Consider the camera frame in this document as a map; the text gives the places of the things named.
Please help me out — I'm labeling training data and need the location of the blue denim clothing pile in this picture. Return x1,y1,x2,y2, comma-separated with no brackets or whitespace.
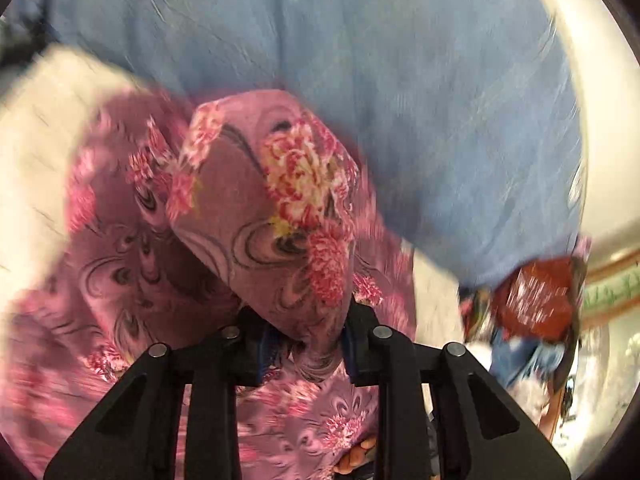
489,330,565,389

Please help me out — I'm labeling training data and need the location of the blue plaid quilt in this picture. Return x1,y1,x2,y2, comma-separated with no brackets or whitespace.
6,0,582,286

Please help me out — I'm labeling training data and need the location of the cream leaf-print bed sheet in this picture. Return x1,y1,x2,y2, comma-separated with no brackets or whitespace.
1,46,140,313

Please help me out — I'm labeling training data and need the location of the dark red plastic bag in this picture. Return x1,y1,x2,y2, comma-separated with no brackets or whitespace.
491,256,575,342

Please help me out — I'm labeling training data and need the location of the purple floral cloth garment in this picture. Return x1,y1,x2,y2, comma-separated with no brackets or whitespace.
1,90,416,479

